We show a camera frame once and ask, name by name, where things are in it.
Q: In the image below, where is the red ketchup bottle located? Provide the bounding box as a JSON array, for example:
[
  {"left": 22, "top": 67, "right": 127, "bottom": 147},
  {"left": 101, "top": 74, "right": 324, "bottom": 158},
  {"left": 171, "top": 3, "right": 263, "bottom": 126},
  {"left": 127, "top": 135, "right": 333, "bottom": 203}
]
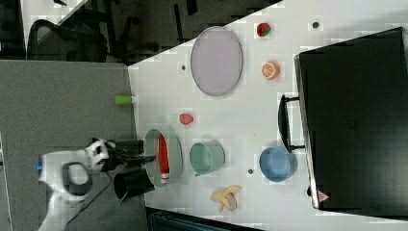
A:
[{"left": 158, "top": 135, "right": 169, "bottom": 184}]

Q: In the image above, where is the green mug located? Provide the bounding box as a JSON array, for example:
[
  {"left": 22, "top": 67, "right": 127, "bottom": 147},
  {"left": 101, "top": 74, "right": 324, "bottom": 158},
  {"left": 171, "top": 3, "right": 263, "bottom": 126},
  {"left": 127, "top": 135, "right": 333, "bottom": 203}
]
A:
[{"left": 190, "top": 141, "right": 225, "bottom": 175}]

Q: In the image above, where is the green plastic strainer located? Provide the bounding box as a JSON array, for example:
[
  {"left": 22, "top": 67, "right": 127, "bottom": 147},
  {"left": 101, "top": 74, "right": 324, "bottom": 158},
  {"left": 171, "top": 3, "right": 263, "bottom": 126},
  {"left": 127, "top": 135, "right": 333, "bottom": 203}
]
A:
[{"left": 144, "top": 129, "right": 183, "bottom": 188}]

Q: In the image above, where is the blue bowl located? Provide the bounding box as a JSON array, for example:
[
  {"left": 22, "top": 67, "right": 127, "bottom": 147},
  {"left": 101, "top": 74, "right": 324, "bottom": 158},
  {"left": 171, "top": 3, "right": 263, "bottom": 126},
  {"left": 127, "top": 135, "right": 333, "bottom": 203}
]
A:
[{"left": 259, "top": 147, "right": 297, "bottom": 182}]

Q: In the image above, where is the black office chair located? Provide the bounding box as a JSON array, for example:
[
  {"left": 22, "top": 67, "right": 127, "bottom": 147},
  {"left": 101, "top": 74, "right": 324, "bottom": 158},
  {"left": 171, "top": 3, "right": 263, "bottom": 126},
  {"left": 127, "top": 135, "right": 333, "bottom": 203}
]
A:
[{"left": 27, "top": 19, "right": 108, "bottom": 63}]

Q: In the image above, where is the toy orange half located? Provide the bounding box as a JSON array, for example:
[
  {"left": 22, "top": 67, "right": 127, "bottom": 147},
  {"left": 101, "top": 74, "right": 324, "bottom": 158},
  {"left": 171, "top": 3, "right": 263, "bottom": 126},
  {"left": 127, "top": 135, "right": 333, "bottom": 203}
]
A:
[{"left": 262, "top": 62, "right": 280, "bottom": 80}]

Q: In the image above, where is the toy strawberry far corner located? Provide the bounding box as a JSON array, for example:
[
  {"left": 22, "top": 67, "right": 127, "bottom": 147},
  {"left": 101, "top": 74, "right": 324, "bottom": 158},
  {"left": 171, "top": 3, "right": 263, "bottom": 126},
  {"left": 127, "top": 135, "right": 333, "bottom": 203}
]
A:
[{"left": 257, "top": 23, "right": 270, "bottom": 37}]

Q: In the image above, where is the small black cylinder container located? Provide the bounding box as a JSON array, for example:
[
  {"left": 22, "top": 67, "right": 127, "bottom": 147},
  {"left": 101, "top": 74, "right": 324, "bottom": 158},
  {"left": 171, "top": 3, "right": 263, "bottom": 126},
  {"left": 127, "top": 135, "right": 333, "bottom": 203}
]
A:
[{"left": 115, "top": 140, "right": 144, "bottom": 155}]

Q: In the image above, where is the lavender round plate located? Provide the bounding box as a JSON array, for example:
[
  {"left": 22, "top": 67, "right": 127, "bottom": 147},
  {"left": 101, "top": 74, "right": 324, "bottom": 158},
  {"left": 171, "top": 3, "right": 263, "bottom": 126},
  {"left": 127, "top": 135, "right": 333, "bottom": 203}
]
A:
[{"left": 191, "top": 26, "right": 242, "bottom": 96}]

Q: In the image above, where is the toy strawberry near strainer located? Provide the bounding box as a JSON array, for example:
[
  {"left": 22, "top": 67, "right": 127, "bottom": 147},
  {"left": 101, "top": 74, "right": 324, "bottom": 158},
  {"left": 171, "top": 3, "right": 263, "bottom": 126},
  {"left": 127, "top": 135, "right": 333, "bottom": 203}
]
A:
[{"left": 179, "top": 114, "right": 193, "bottom": 125}]

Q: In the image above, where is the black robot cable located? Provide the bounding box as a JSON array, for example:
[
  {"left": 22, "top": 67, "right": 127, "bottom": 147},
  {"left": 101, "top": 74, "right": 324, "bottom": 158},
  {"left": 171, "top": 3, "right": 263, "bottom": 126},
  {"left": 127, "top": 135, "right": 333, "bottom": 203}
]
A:
[{"left": 65, "top": 171, "right": 114, "bottom": 225}]

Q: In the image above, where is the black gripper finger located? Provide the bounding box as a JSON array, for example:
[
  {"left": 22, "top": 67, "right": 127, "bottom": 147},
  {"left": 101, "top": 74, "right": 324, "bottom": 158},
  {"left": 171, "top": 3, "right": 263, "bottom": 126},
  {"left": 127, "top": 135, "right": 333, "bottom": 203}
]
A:
[{"left": 139, "top": 156, "right": 156, "bottom": 163}]

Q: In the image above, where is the toy peeled banana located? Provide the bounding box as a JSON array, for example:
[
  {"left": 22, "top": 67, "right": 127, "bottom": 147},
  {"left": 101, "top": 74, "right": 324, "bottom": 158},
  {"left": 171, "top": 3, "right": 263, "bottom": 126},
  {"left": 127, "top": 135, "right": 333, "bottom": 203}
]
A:
[{"left": 210, "top": 185, "right": 242, "bottom": 213}]

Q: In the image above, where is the green utensil in container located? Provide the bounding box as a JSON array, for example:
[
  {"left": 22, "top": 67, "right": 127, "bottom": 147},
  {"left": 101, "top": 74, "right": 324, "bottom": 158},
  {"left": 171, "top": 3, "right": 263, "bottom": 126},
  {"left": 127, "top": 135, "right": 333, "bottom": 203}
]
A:
[{"left": 97, "top": 192, "right": 127, "bottom": 223}]

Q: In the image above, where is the large black cylinder container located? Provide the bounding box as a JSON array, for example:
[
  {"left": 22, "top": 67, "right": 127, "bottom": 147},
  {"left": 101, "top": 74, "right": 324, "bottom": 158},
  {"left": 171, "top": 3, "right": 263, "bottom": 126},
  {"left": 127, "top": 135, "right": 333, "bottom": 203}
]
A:
[{"left": 114, "top": 169, "right": 155, "bottom": 199}]

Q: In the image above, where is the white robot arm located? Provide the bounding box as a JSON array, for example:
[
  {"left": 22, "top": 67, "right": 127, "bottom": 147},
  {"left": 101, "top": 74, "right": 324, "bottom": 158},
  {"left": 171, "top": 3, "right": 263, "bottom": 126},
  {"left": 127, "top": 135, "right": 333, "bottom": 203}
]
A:
[{"left": 38, "top": 138, "right": 155, "bottom": 231}]

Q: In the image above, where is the green toy object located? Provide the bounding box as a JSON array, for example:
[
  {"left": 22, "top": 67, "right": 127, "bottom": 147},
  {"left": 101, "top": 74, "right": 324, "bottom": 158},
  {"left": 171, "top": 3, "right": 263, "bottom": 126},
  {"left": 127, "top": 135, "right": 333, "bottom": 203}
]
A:
[{"left": 115, "top": 95, "right": 133, "bottom": 106}]

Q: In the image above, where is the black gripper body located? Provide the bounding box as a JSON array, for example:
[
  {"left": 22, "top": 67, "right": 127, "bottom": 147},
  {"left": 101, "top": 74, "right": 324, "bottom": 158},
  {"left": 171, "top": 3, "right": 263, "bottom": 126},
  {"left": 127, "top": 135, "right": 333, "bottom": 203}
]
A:
[{"left": 105, "top": 141, "right": 140, "bottom": 171}]

